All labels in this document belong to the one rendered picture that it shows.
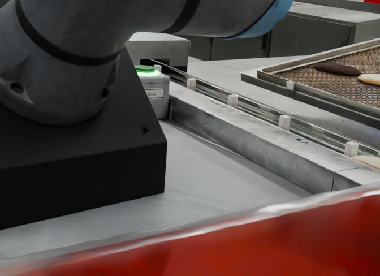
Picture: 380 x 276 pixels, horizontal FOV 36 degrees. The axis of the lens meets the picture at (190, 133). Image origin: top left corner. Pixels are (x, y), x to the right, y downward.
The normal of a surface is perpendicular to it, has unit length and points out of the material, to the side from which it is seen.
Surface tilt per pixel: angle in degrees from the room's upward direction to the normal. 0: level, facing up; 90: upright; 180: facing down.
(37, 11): 103
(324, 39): 90
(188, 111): 90
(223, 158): 0
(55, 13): 112
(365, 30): 90
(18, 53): 91
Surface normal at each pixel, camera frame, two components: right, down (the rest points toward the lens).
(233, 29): 0.25, 0.93
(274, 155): -0.86, 0.08
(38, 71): -0.11, 0.51
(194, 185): 0.07, -0.96
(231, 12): 0.44, 0.72
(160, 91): 0.51, 0.28
